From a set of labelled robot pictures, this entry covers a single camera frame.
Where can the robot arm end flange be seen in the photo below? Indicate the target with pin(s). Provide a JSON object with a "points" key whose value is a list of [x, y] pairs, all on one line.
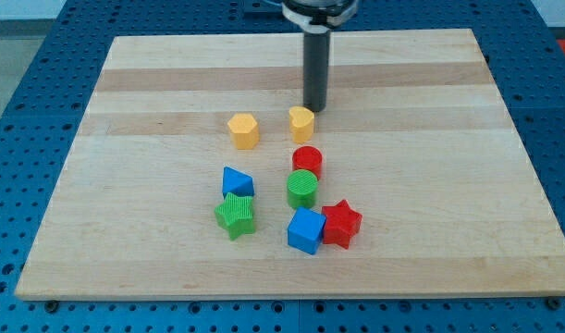
{"points": [[319, 16]]}

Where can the red cylinder block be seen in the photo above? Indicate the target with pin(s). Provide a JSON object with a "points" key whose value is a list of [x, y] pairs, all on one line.
{"points": [[308, 158]]}

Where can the green cylinder block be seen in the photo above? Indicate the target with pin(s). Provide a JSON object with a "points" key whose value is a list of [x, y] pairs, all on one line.
{"points": [[302, 188]]}

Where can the yellow hexagon block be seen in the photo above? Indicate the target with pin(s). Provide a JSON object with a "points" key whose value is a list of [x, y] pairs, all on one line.
{"points": [[244, 131]]}

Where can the yellow heart block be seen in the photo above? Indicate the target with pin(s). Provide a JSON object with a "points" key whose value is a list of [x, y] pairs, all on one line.
{"points": [[301, 124]]}

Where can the blue triangle block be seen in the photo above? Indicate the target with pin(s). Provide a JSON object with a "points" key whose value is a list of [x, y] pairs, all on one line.
{"points": [[236, 182]]}

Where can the green star block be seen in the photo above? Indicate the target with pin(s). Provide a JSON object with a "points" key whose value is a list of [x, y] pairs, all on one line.
{"points": [[235, 215]]}

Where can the blue cube block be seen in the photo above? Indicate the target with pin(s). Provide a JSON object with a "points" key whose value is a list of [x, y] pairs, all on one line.
{"points": [[305, 230]]}

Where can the red star block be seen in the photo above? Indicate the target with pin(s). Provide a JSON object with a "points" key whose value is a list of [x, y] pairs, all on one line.
{"points": [[342, 223]]}

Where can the wooden board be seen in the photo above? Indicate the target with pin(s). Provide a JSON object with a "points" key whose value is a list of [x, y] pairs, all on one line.
{"points": [[415, 136]]}

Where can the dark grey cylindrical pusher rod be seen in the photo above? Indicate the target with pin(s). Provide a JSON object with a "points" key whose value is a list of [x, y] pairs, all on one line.
{"points": [[316, 48]]}

